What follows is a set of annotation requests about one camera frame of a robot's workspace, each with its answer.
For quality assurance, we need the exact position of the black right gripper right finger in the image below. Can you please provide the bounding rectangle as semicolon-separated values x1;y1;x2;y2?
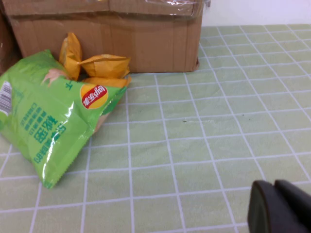
274;179;311;233

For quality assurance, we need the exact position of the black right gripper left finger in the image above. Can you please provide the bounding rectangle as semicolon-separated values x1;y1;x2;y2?
247;180;308;233

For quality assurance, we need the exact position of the light green Lay's chip bag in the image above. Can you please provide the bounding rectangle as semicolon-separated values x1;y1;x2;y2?
0;49;128;190

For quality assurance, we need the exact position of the green checked tablecloth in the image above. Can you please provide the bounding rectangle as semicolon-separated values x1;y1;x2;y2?
0;24;311;233

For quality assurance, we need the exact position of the cardboard box with tape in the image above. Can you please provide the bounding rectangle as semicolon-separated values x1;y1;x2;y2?
1;0;204;74

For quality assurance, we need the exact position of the cardboard box printed F2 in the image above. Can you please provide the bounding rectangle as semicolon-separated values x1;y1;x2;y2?
0;4;23;76

